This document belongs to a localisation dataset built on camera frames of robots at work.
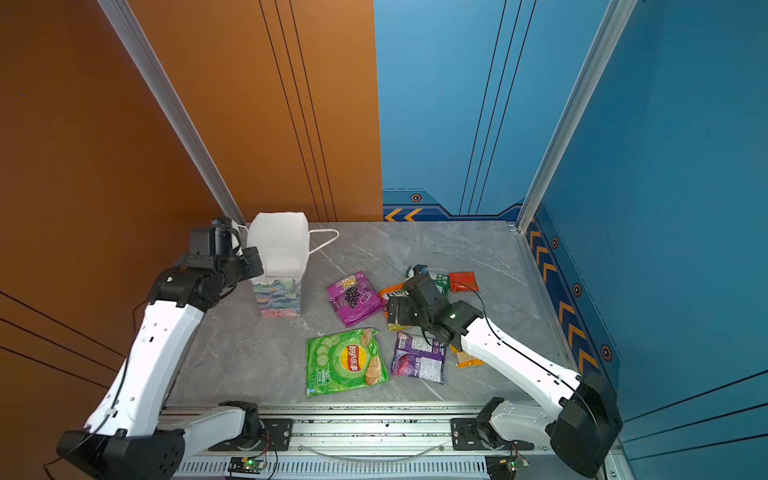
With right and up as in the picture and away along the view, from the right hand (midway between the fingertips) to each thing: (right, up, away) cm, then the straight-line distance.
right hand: (402, 307), depth 79 cm
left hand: (-37, +14, -5) cm, 40 cm away
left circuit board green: (-38, -36, -8) cm, 53 cm away
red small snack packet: (+20, +5, +23) cm, 31 cm away
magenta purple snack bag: (-15, 0, +13) cm, 19 cm away
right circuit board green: (+26, -35, -10) cm, 45 cm away
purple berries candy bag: (+5, -14, +3) cm, 16 cm away
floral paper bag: (-36, +17, +13) cm, 41 cm away
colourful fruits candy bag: (-2, +2, +18) cm, 18 cm away
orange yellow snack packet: (+18, -16, +5) cm, 25 cm away
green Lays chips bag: (-16, -16, +4) cm, 23 cm away
